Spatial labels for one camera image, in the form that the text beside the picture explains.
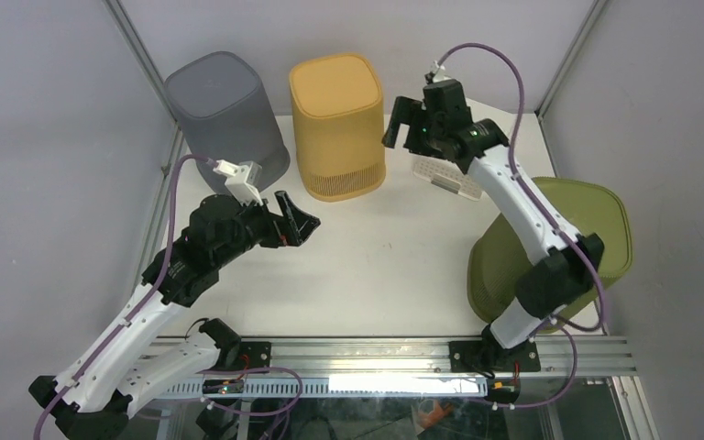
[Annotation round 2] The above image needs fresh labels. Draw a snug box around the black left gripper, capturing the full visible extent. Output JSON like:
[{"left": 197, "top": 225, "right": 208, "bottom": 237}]
[{"left": 214, "top": 190, "right": 319, "bottom": 268}]

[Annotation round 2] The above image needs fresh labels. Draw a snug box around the yellow slatted bin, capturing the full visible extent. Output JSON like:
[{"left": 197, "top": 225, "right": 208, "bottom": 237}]
[{"left": 289, "top": 52, "right": 386, "bottom": 203}]

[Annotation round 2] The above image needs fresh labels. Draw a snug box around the large grey slatted bin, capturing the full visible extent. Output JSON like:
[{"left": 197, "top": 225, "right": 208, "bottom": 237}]
[{"left": 164, "top": 51, "right": 291, "bottom": 192}]

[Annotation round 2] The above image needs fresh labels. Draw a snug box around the green slatted bin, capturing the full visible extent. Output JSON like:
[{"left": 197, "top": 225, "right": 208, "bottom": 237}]
[{"left": 467, "top": 177, "right": 633, "bottom": 323}]

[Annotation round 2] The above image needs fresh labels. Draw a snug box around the white perforated plastic basket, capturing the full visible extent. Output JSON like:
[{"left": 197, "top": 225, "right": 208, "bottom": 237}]
[{"left": 412, "top": 157, "right": 484, "bottom": 201}]

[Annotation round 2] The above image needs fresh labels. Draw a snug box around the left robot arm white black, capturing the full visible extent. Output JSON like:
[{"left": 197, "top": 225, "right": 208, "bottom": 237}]
[{"left": 28, "top": 191, "right": 321, "bottom": 439}]

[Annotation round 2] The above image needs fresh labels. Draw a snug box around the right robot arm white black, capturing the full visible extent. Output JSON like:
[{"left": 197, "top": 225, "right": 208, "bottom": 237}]
[{"left": 382, "top": 79, "right": 605, "bottom": 371}]

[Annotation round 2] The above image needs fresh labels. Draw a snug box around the orange object under table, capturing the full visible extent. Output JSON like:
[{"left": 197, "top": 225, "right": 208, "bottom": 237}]
[{"left": 415, "top": 399, "right": 454, "bottom": 429}]

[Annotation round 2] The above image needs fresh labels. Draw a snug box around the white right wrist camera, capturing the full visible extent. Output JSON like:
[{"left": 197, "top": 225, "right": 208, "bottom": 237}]
[{"left": 424, "top": 60, "right": 451, "bottom": 84}]

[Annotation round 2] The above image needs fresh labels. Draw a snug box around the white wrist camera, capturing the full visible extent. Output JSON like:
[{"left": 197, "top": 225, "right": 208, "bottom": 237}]
[
  {"left": 213, "top": 159, "right": 263, "bottom": 206},
  {"left": 424, "top": 60, "right": 451, "bottom": 84}
]

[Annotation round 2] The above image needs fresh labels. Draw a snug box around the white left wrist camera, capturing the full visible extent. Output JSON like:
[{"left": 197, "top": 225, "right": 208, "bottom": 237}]
[{"left": 213, "top": 159, "right": 263, "bottom": 206}]

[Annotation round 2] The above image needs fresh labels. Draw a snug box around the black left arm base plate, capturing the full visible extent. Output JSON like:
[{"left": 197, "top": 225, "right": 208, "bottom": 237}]
[{"left": 202, "top": 340, "right": 272, "bottom": 373}]

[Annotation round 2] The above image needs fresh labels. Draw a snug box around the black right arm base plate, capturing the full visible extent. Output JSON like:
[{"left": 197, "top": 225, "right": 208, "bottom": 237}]
[{"left": 448, "top": 339, "right": 541, "bottom": 374}]

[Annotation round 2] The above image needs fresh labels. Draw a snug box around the white slotted cable duct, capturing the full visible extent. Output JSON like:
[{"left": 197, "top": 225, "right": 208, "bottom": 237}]
[{"left": 155, "top": 373, "right": 488, "bottom": 400}]

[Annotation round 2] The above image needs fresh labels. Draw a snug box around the aluminium mounting rail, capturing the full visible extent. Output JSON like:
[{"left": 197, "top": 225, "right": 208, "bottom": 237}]
[{"left": 241, "top": 335, "right": 638, "bottom": 379}]

